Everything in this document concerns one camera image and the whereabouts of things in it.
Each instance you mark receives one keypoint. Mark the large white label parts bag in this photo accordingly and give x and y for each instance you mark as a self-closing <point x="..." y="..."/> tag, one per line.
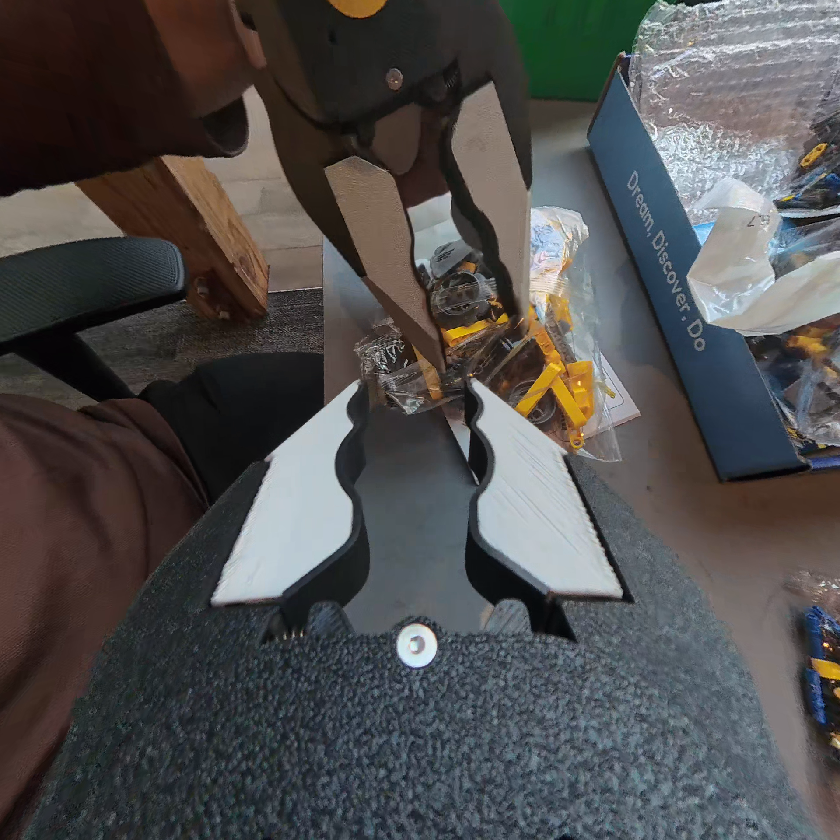
<point x="735" y="275"/>

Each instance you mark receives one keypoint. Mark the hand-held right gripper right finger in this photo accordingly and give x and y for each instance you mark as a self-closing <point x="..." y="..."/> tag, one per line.
<point x="544" y="518"/>

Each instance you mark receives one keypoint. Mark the black chair armrest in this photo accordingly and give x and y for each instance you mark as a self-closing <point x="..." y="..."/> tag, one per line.
<point x="85" y="282"/>

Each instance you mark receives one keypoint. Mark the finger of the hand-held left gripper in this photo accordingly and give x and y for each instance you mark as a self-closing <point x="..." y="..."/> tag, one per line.
<point x="374" y="223"/>
<point x="495" y="177"/>

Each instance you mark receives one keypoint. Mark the clear bubble wrap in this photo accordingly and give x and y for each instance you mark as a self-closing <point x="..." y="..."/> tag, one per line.
<point x="722" y="85"/>

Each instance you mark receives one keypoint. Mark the blue cardboard kit box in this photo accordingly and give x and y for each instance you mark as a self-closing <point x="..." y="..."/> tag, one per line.
<point x="663" y="295"/>

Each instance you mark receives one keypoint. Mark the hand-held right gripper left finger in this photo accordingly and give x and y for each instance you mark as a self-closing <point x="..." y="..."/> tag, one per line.
<point x="289" y="518"/>

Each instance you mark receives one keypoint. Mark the green plastic bin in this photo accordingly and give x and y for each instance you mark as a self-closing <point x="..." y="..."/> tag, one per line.
<point x="571" y="46"/>

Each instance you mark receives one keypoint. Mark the person's brown shirt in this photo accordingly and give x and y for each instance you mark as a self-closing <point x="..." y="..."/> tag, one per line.
<point x="85" y="525"/>

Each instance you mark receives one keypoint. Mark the clear bag of small pins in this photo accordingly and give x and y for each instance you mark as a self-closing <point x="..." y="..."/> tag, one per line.
<point x="820" y="656"/>

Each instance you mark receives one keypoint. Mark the person's black pants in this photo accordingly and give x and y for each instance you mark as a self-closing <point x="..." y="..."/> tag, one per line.
<point x="249" y="407"/>

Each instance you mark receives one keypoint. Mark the clear bag of yellow beams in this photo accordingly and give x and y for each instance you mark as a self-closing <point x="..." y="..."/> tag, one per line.
<point x="551" y="367"/>

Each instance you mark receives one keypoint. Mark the open instruction booklet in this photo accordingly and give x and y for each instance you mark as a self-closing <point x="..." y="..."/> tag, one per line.
<point x="620" y="400"/>

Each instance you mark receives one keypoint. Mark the white label small parts bag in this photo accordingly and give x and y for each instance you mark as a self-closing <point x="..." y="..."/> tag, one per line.
<point x="814" y="177"/>

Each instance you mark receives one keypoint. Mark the person's left hand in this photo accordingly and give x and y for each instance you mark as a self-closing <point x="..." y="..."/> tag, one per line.
<point x="203" y="33"/>

